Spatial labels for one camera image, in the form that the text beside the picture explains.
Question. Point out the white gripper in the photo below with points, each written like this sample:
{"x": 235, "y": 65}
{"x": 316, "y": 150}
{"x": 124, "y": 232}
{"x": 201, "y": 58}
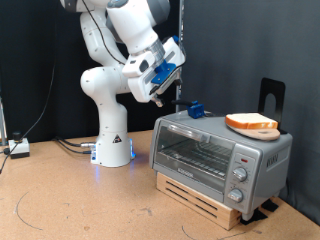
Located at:
{"x": 143, "y": 88}

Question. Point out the small blue block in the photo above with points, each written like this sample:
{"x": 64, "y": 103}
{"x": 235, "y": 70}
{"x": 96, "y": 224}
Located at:
{"x": 196, "y": 110}

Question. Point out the white bread slice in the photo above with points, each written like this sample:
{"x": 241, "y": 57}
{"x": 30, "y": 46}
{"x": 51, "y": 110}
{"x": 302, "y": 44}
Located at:
{"x": 250, "y": 120}

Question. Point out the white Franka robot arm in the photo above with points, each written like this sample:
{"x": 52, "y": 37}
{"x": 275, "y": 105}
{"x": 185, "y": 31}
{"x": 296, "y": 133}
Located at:
{"x": 110, "y": 140}

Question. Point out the silver oven knob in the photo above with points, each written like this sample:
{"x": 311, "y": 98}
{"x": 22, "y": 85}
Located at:
{"x": 240, "y": 174}
{"x": 235, "y": 195}

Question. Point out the silver toaster oven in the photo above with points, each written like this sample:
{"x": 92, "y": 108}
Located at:
{"x": 266, "y": 160}

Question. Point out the vertical metal pole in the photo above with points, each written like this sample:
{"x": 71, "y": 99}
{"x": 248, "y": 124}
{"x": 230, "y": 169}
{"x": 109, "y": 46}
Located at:
{"x": 180, "y": 16}

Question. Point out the black metal bookend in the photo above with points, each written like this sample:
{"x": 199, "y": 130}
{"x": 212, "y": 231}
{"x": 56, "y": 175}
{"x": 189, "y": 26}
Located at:
{"x": 271, "y": 87}

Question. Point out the round wooden cutting board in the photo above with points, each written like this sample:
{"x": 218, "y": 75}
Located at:
{"x": 263, "y": 135}

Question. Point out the wooden slatted block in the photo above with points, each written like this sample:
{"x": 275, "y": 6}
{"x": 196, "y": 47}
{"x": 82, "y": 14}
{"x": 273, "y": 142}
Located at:
{"x": 196, "y": 203}

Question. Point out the black foam pad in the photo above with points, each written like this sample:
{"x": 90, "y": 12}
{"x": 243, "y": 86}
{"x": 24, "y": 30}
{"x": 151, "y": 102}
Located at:
{"x": 254, "y": 216}
{"x": 270, "y": 205}

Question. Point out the white emergency stop button box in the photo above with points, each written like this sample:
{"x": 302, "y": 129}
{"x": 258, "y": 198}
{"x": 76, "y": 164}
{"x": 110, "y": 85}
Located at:
{"x": 19, "y": 148}

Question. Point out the wrist camera blue mount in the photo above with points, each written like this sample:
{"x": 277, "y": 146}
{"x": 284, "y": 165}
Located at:
{"x": 163, "y": 71}

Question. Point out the grey metal frame post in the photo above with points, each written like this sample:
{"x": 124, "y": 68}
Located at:
{"x": 2, "y": 123}

